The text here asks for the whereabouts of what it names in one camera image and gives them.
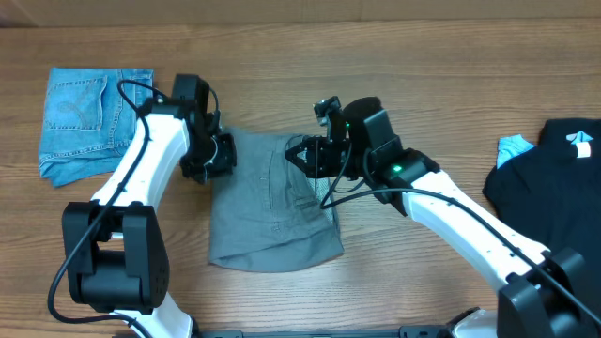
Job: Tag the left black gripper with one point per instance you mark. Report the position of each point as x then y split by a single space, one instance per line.
222 164

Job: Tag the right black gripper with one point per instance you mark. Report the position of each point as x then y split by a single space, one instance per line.
316 166

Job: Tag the grey cotton shorts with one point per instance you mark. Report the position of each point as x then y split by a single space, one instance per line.
266 217

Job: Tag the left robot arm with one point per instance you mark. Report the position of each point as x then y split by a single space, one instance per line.
116 265

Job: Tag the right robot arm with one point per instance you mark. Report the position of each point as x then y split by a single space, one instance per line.
539 293

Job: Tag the folded blue denim jeans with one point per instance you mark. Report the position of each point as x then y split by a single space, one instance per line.
87 126

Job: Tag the light blue garment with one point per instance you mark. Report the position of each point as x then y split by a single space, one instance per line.
510 147

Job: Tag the black shirt with label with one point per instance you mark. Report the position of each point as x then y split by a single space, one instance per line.
551 194

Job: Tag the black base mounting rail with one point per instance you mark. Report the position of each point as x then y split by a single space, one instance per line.
427 331

